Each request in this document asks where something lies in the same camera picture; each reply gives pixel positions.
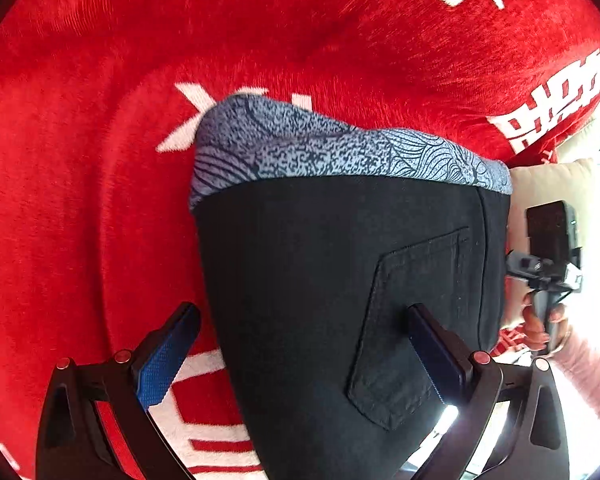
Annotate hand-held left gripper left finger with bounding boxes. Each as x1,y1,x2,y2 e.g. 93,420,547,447
35,301,201,480

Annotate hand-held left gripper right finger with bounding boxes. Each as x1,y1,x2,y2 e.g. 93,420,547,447
407,302,570,480

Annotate black pants with blue lining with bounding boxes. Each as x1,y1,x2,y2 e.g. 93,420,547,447
189,95,513,480

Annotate person's right forearm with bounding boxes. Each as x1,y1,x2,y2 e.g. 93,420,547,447
550,327,600,436

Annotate person's right hand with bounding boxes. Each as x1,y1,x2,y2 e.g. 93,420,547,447
522,292,573,358

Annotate beige pillow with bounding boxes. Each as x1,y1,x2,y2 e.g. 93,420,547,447
507,157,598,286

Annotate red printed blanket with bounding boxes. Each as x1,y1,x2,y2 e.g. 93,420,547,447
0,0,600,480

